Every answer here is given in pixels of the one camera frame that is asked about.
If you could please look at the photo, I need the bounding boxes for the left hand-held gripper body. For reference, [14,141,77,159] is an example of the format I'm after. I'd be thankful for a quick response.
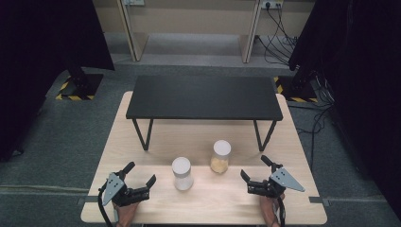
[101,170,151,208]

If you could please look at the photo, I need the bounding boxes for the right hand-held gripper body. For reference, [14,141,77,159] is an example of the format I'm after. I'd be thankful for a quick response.
[247,163,306,200]

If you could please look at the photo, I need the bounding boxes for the jar with white contents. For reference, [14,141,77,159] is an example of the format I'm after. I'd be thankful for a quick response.
[171,156,195,192]

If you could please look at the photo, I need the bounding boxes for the jar with yellow contents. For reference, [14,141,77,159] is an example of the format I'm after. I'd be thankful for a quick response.
[210,139,233,175]

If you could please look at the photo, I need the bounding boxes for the black shelf with metal legs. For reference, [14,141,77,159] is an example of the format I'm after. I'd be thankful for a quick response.
[125,75,284,152]

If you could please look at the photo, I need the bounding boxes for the person's left hand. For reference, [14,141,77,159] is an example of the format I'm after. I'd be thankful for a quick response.
[112,201,142,227]

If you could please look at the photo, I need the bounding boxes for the person's right hand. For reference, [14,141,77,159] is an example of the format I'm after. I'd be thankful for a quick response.
[258,193,287,227]

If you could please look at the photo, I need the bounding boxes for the black stand base striped tape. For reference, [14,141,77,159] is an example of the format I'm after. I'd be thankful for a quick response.
[272,71,319,104]
[55,66,105,101]

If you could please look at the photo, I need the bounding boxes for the beige desk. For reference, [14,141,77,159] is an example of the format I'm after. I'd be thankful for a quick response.
[92,0,316,64]

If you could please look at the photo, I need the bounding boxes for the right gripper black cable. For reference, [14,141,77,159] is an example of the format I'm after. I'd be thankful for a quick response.
[274,196,288,227]

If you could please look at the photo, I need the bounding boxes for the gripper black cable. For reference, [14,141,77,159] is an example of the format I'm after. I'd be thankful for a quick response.
[96,183,114,227]
[274,196,288,227]

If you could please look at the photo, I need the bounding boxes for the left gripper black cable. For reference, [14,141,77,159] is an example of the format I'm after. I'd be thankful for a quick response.
[96,183,114,227]

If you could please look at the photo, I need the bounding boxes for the black floor cables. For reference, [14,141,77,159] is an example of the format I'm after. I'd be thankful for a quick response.
[287,70,336,172]

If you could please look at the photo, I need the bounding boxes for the black cables at outlet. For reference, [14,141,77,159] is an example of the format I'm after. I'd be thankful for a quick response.
[254,4,299,67]

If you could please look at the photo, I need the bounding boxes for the white wall outlet with plugs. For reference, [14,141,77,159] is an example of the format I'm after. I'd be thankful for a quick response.
[260,0,284,10]

